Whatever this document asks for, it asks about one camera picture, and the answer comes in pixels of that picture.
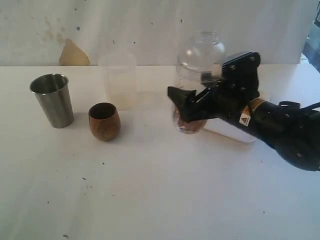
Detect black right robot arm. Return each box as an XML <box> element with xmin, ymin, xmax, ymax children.
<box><xmin>167</xmin><ymin>51</ymin><xmax>320</xmax><ymax>172</ymax></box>

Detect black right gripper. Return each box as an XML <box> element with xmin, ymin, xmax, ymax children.
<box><xmin>167</xmin><ymin>51</ymin><xmax>261</xmax><ymax>123</ymax></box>

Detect brown wooden cup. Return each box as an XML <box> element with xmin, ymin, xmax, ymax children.
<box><xmin>88</xmin><ymin>102</ymin><xmax>121</xmax><ymax>142</ymax></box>

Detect white rectangular tray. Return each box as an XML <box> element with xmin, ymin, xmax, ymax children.
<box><xmin>201</xmin><ymin>89</ymin><xmax>266</xmax><ymax>144</ymax></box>

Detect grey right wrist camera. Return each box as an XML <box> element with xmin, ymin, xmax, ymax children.
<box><xmin>223</xmin><ymin>51</ymin><xmax>252</xmax><ymax>65</ymax></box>

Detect stainless steel cup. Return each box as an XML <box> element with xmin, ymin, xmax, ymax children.
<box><xmin>29</xmin><ymin>73</ymin><xmax>74</xmax><ymax>129</ymax></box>

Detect clear dome shaker lid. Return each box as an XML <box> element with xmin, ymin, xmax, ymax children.
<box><xmin>176</xmin><ymin>31</ymin><xmax>226</xmax><ymax>73</ymax></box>

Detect translucent plastic container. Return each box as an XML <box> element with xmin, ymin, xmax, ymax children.
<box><xmin>98</xmin><ymin>50</ymin><xmax>137</xmax><ymax>111</ymax></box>

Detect clear plastic shaker cup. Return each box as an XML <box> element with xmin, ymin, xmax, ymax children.
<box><xmin>167</xmin><ymin>60</ymin><xmax>221</xmax><ymax>134</ymax></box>

